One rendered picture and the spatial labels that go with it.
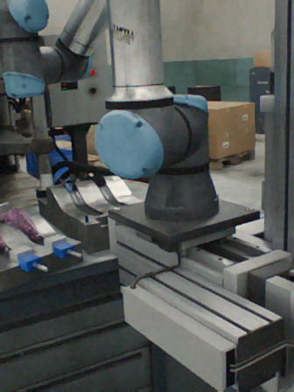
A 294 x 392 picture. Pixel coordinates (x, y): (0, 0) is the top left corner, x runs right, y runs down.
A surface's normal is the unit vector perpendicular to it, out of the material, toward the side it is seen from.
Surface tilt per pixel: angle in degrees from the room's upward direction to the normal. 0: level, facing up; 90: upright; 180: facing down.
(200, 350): 90
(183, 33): 90
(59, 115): 90
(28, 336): 90
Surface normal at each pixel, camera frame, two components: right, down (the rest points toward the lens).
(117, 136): -0.51, 0.38
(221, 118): 0.72, 0.14
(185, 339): -0.84, 0.19
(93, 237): 0.47, 0.21
